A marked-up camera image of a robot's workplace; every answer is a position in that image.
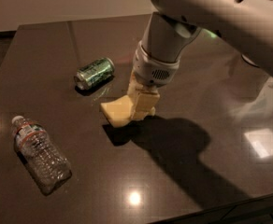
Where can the clear plastic water bottle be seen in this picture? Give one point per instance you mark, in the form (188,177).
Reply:
(46,163)

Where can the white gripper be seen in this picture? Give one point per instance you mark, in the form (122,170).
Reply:
(151,69)

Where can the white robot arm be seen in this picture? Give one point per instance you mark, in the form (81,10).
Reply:
(246,25)

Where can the yellow wavy sponge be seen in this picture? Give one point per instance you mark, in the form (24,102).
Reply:
(118,112)

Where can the green soda can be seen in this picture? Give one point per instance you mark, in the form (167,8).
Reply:
(92,74)

